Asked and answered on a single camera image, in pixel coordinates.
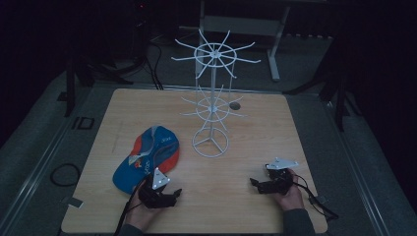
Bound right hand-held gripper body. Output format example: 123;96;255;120
263;156;300;195

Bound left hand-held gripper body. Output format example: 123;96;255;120
138;167;175;209

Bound blue and orange cap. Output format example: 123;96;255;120
112;125;181;196

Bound person's left hand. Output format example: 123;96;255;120
124;182;166;232

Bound person's right hand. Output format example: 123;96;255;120
272;167;306;212

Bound grey tape piece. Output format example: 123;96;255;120
66;196;86;209

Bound black tripod stand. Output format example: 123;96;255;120
62;48;132;118
283;37;363;133

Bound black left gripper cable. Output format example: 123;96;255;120
113;182;148;236

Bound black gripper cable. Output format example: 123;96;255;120
113;182;148;236
290;173;340;222

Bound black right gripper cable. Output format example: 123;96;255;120
290;173;340;222

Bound white wire display rack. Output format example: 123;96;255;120
170;29;263;159

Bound black looped floor cable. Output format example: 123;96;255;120
49;162;83;188

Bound black floor cables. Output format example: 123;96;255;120
143;38;165;91

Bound white metal frame desk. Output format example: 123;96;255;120
195;0;293;83

